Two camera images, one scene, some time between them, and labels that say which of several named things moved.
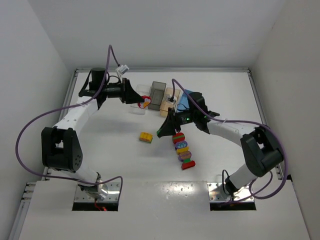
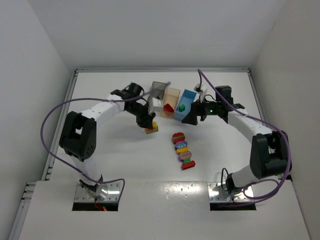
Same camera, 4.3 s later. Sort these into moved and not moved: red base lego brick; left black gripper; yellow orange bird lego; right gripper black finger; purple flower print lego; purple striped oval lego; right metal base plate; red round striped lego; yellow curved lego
Moved: right gripper black finger; left black gripper; yellow orange bird lego
Not moved: red base lego brick; purple striped oval lego; yellow curved lego; purple flower print lego; red round striped lego; right metal base plate
